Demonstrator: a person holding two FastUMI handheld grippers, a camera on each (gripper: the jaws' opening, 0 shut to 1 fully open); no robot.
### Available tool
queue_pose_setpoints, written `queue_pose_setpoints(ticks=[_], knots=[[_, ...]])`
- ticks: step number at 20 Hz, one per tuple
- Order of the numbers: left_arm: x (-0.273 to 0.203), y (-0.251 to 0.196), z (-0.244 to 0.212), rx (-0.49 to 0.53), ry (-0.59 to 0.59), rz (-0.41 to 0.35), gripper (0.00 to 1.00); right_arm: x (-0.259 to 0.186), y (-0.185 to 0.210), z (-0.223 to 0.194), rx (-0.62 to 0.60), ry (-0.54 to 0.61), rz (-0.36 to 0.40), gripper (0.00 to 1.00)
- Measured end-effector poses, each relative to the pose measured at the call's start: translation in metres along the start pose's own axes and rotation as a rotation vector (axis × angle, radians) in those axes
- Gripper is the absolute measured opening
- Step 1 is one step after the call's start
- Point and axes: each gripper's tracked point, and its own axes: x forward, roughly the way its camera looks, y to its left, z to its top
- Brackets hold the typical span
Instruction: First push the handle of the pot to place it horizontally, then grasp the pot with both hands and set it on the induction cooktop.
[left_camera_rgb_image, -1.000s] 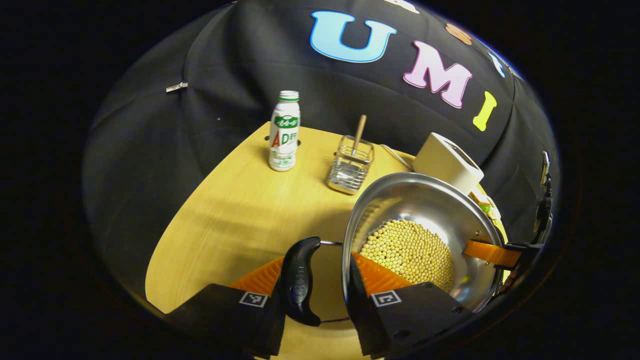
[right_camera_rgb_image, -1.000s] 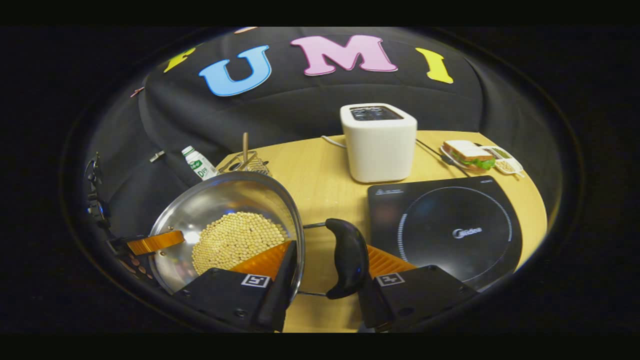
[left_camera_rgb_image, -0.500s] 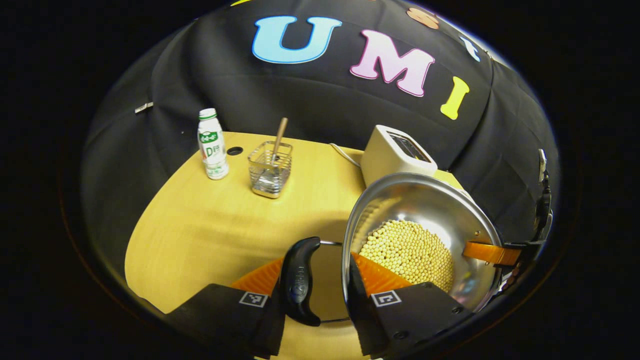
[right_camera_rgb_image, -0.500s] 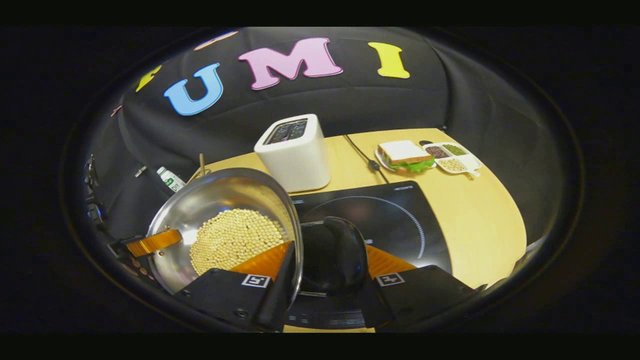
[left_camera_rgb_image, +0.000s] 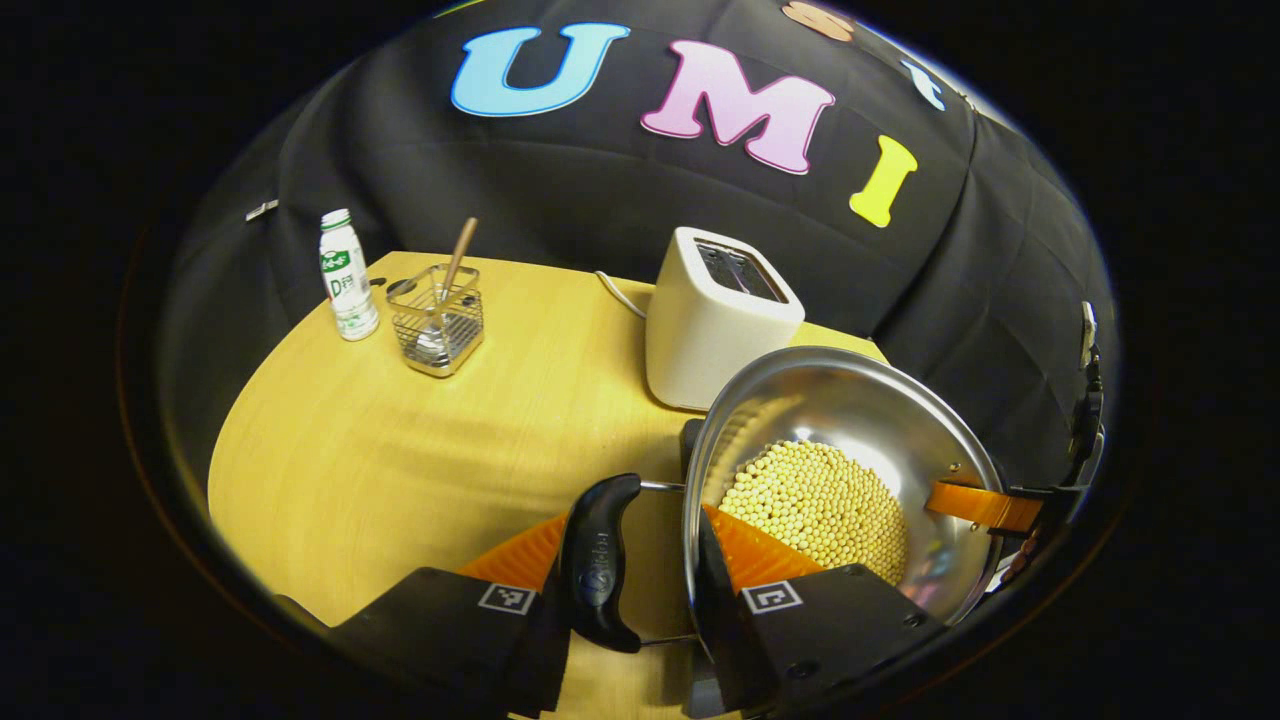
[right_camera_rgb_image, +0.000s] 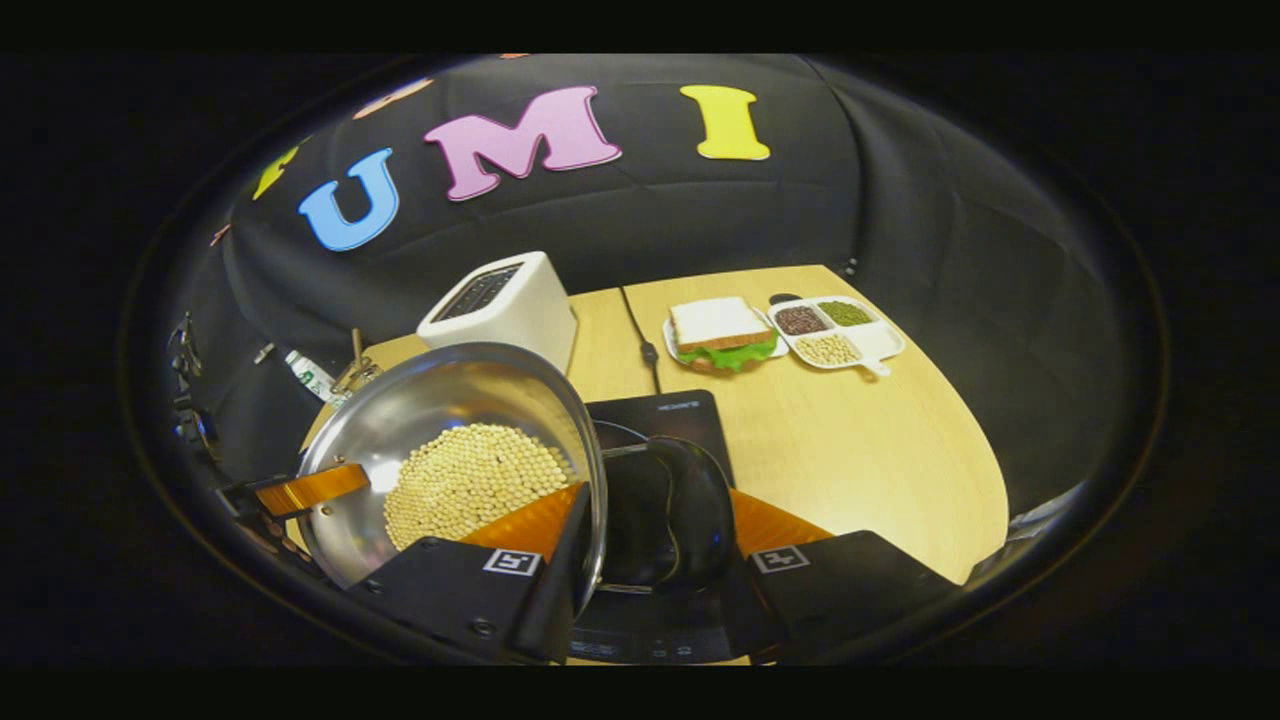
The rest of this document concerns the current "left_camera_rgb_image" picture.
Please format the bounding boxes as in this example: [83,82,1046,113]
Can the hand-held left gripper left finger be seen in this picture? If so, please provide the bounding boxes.
[328,512,573,719]

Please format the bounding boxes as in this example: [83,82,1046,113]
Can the white toaster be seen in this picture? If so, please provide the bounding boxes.
[645,226,807,413]

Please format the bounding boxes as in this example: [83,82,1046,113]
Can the white plastic bottle green label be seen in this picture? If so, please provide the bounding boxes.
[319,208,381,343]

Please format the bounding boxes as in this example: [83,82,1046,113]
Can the black backdrop cloth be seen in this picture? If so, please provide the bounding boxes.
[160,0,1116,481]

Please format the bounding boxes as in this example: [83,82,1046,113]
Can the stainless steel pot black handles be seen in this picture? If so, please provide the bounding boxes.
[558,346,1046,656]

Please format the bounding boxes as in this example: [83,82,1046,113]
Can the heap of yellow beans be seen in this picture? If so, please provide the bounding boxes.
[718,440,911,588]

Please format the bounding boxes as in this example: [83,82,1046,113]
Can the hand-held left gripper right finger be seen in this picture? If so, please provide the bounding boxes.
[693,505,946,716]

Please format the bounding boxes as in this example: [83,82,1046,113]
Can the wooden spoon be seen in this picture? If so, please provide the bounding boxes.
[440,217,480,301]

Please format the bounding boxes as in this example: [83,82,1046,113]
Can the white toaster cable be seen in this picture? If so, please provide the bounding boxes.
[595,270,653,321]

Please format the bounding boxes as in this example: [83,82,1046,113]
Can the metal spoon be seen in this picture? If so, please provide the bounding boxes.
[386,277,453,363]

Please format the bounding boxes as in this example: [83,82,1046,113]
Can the metal wire utensil basket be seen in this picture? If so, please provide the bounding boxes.
[386,263,486,379]

